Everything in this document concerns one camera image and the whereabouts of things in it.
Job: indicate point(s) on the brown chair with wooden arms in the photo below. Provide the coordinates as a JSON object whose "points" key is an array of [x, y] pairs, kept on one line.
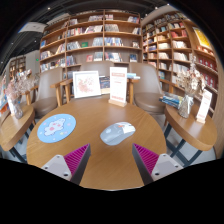
{"points": [[96, 66], [148, 93], [48, 95]]}

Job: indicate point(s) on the grey computer mouse orange accents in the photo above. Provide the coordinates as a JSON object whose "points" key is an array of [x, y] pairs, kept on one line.
{"points": [[116, 134]]}

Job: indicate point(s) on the small distant wooden bookshelf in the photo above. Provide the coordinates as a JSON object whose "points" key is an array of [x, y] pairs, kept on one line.
{"points": [[17, 66]]}

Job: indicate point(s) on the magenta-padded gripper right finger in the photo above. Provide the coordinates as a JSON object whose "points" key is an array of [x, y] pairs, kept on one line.
{"points": [[166, 165]]}

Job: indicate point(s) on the wide wooden bookshelf unit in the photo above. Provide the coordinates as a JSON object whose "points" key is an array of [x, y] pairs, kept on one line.
{"points": [[90, 43]]}

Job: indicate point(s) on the stack of books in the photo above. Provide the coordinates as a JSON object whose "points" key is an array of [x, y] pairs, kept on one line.
{"points": [[171, 100]]}

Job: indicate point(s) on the glass vase with dried flowers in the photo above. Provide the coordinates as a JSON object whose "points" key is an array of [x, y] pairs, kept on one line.
{"points": [[185, 106], [17, 108]]}

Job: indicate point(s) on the round light blue mouse pad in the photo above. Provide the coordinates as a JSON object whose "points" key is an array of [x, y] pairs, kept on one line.
{"points": [[56, 128]]}

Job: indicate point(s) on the light blue book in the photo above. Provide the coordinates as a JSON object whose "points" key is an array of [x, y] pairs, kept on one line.
{"points": [[133, 76]]}

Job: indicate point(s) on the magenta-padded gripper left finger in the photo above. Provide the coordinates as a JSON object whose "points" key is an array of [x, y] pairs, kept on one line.
{"points": [[56, 165]]}

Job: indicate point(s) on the white framed floral picture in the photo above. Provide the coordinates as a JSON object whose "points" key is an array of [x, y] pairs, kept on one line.
{"points": [[86, 84]]}

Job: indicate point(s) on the small white standing sign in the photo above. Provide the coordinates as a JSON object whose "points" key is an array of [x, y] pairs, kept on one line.
{"points": [[204, 106]]}

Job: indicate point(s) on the dark blue book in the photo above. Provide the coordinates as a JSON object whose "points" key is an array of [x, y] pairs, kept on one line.
{"points": [[105, 83]]}

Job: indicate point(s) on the round wooden side table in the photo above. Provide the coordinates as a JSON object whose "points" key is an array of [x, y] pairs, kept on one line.
{"points": [[190, 130], [15, 128]]}

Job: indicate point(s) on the white sign on wooden base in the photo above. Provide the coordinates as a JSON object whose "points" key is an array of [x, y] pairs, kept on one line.
{"points": [[118, 85]]}

